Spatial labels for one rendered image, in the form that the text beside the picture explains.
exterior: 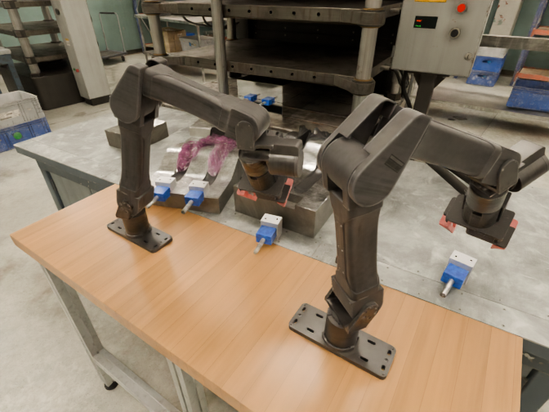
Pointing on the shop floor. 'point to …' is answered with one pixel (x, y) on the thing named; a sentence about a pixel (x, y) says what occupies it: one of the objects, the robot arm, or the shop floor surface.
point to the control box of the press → (437, 42)
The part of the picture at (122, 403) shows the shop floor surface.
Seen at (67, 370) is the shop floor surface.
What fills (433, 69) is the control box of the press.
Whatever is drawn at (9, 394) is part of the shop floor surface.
